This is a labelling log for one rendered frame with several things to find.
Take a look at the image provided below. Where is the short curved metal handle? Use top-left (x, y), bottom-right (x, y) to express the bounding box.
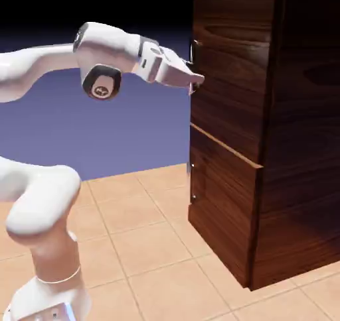
top-left (187, 161), bottom-right (198, 203)

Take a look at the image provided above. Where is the long curved metal handle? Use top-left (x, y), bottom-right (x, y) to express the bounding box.
top-left (188, 39), bottom-right (203, 96)

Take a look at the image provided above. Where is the dark wood cabinet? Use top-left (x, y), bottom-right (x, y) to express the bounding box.
top-left (187, 0), bottom-right (340, 292)

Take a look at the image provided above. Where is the large dark wood door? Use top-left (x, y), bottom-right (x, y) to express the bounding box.
top-left (190, 0), bottom-right (277, 166)

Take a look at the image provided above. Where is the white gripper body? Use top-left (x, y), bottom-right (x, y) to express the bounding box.
top-left (154, 45), bottom-right (206, 88)

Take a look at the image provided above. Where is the small dark wood door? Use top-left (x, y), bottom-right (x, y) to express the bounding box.
top-left (187, 123), bottom-right (264, 290)

